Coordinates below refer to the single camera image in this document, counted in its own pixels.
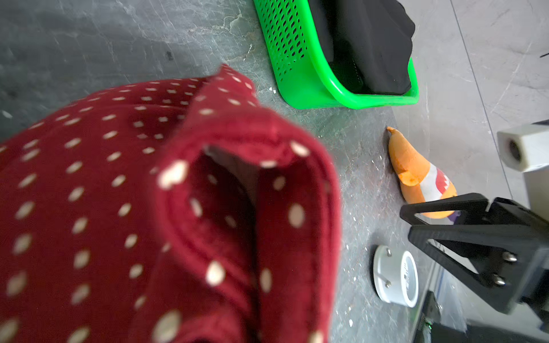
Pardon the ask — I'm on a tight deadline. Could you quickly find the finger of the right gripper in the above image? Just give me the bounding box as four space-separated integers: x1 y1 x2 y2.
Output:
400 193 493 226
408 224 536 314

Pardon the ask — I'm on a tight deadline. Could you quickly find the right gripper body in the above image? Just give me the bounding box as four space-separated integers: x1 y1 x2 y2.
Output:
484 198 548 332

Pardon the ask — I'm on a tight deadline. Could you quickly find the black skirt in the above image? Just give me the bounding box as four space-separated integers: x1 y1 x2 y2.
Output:
309 0 415 95

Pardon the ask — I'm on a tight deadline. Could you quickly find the red polka dot skirt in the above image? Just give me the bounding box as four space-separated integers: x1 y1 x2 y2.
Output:
1 65 341 342

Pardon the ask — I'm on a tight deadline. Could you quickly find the orange plush toy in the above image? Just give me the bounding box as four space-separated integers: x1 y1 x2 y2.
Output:
387 127 458 204

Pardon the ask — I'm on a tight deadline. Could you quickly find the white alarm clock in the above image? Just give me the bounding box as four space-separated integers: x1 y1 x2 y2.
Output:
373 245 419 308

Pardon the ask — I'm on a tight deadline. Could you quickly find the green plastic basket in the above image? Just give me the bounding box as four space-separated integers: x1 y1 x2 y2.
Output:
254 1 420 109

